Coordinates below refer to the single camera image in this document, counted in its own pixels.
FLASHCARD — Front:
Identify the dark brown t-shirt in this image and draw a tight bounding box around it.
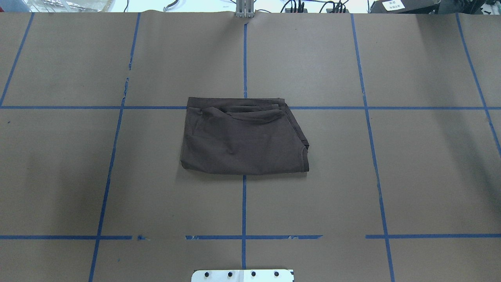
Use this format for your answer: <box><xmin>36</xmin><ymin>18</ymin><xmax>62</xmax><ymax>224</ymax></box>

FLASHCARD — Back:
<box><xmin>180</xmin><ymin>98</ymin><xmax>310</xmax><ymax>175</ymax></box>

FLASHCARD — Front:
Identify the aluminium frame post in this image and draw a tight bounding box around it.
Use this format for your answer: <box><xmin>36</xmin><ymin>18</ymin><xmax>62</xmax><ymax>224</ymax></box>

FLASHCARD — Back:
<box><xmin>233</xmin><ymin>0</ymin><xmax>255</xmax><ymax>18</ymax></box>

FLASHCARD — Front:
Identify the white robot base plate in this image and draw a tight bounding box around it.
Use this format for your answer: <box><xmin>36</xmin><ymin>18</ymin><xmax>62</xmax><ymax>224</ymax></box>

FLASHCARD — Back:
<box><xmin>191</xmin><ymin>269</ymin><xmax>295</xmax><ymax>282</ymax></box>

